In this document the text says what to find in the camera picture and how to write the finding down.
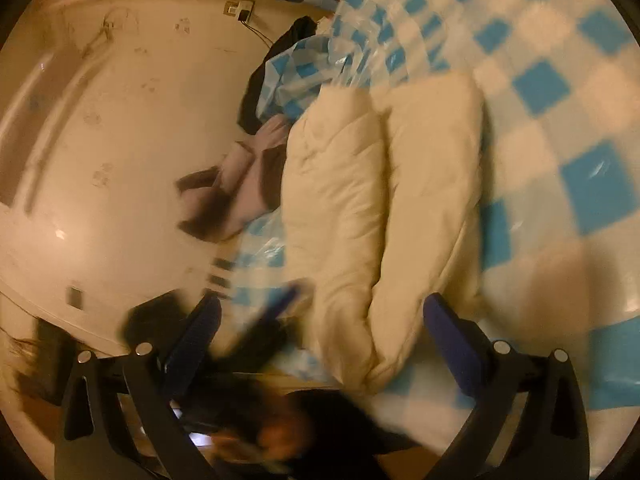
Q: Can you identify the cream quilted down jacket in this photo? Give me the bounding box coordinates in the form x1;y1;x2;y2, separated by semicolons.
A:
281;72;483;394

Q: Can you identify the pink garment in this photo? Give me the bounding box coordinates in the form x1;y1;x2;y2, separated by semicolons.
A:
176;114;291;243

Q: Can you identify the black garment on bed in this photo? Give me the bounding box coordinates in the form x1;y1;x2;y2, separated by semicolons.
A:
236;15;318;136

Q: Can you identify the wall power socket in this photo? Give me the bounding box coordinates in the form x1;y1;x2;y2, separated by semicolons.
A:
224;0;255;24

